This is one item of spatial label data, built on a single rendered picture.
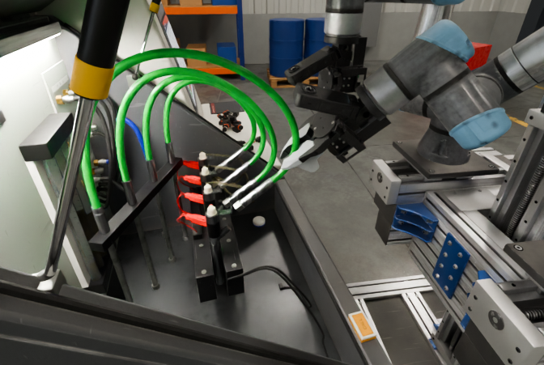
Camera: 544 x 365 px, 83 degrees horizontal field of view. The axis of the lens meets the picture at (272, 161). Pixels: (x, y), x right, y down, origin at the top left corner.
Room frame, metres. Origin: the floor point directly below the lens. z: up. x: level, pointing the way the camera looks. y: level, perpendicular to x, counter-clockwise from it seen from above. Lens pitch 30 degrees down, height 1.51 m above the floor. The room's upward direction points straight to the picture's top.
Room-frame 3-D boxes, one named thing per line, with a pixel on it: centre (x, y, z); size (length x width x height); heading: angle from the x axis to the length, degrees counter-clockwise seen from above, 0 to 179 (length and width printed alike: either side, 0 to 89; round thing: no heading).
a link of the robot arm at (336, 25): (0.69, -0.15, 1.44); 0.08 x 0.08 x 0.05
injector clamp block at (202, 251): (0.61, 0.15, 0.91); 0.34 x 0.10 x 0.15; 15
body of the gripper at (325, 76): (0.69, -0.15, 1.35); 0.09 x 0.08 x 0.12; 105
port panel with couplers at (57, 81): (0.66, 0.44, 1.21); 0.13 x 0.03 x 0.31; 15
